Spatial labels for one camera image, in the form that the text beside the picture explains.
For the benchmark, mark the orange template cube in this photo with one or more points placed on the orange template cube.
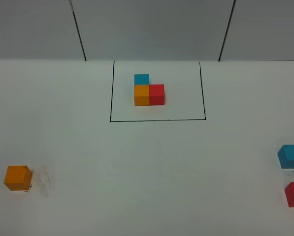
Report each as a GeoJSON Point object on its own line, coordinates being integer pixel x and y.
{"type": "Point", "coordinates": [141, 95]}

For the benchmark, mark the red template cube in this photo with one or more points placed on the red template cube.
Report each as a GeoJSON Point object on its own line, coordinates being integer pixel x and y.
{"type": "Point", "coordinates": [156, 95]}

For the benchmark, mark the blue template cube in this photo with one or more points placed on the blue template cube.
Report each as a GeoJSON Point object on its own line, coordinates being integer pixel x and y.
{"type": "Point", "coordinates": [141, 79]}

